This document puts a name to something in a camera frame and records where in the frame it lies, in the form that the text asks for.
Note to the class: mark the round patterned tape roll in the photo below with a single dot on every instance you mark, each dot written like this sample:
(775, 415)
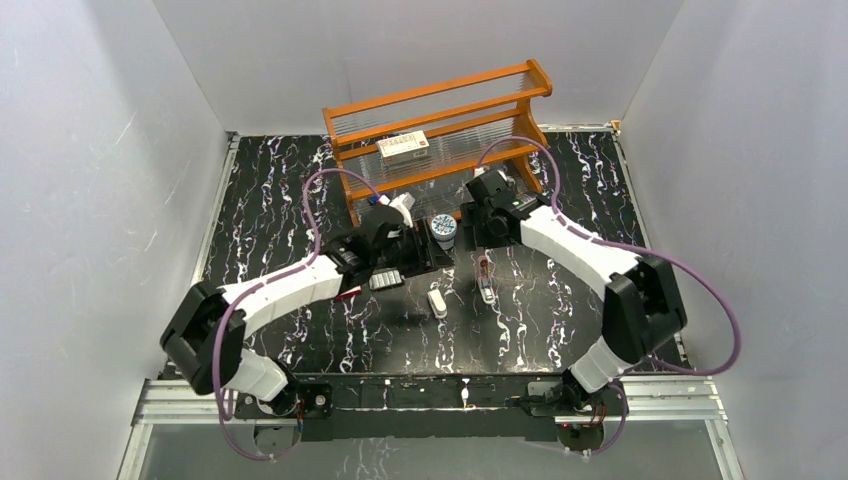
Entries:
(444, 228)

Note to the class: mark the cardboard staple tray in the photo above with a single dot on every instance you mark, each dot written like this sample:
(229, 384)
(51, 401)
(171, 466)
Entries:
(385, 279)

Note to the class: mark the orange wooden shelf rack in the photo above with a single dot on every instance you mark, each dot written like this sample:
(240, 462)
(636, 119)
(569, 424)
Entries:
(481, 118)

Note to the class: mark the small red white staple box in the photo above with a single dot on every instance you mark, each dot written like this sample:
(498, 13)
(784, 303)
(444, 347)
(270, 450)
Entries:
(349, 293)

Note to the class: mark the black base bar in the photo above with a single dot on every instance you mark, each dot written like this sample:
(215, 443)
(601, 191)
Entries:
(430, 397)

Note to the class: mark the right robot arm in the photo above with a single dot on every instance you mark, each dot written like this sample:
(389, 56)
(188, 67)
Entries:
(642, 307)

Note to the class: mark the white stapler part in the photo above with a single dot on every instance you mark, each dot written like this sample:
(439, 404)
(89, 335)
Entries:
(437, 303)

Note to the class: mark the aluminium rail frame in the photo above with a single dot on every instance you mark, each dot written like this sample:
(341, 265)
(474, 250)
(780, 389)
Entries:
(651, 398)

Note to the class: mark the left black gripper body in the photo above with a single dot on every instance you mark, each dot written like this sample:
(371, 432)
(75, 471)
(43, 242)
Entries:
(423, 245)

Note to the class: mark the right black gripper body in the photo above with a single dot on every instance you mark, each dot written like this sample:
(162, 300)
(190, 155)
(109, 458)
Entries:
(484, 234)

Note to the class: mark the white red staple box on shelf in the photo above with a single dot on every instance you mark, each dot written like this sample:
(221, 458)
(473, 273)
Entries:
(403, 148)

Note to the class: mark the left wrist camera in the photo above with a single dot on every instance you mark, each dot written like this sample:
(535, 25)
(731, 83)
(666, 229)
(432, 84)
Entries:
(402, 203)

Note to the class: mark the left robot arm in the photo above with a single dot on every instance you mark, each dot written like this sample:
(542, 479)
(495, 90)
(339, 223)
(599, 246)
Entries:
(205, 336)

